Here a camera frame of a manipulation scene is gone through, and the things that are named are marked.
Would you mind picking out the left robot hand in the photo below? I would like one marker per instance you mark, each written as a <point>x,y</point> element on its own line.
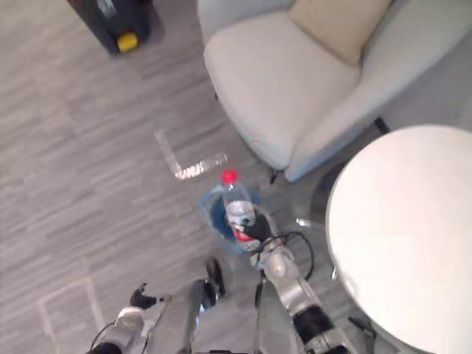
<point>142,298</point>

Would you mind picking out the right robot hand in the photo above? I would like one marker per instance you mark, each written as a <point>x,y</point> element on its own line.
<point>260,226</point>

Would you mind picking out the clear bottle with red cap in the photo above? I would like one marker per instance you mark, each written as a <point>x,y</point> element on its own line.
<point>239,208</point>

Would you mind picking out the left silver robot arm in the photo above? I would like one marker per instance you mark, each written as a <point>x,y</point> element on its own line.
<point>123,328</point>

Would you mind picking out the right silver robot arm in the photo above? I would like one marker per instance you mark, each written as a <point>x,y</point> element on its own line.
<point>300,295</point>

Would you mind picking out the small bin with blue bag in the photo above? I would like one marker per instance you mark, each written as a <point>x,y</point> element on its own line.
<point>217,217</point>

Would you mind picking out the round white tea table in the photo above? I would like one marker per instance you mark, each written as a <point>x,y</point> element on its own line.
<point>403,236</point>

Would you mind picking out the yellow object in trash can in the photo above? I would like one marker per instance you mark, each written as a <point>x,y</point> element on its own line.
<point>127,41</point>

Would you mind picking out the large black trash can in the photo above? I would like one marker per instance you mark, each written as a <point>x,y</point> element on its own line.
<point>119,24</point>

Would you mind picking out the silver robot leg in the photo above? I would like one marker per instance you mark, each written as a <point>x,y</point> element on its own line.
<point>206,295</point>

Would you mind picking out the light grey armchair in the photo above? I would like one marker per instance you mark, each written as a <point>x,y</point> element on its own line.
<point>295,81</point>

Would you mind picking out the beige cushion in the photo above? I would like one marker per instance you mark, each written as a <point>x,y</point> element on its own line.
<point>337,26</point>

